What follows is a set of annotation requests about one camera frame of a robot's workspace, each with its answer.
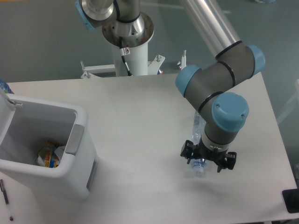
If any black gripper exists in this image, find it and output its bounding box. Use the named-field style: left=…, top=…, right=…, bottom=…
left=180, top=140, right=237, bottom=173

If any clear plastic water bottle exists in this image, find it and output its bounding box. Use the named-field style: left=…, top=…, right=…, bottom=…
left=190, top=112, right=207, bottom=177

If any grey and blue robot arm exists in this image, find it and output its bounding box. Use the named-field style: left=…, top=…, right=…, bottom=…
left=75, top=0, right=265, bottom=171

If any colourful trash in bin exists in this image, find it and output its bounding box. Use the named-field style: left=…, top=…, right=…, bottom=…
left=33, top=140, right=66, bottom=168

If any white trash can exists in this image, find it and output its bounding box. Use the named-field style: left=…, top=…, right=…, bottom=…
left=0, top=92, right=98, bottom=199

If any black device at table edge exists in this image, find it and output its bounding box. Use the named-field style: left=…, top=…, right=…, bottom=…
left=282, top=189, right=299, bottom=214

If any black pen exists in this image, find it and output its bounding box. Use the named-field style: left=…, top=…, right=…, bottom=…
left=0, top=179, right=14, bottom=221

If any blue bottle at left edge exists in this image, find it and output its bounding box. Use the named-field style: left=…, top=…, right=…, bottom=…
left=0, top=80, right=14, bottom=94

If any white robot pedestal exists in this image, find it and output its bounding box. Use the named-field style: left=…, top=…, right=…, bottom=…
left=80, top=11, right=189, bottom=79

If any black cable on pedestal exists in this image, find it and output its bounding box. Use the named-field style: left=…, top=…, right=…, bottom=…
left=118, top=36, right=133, bottom=77

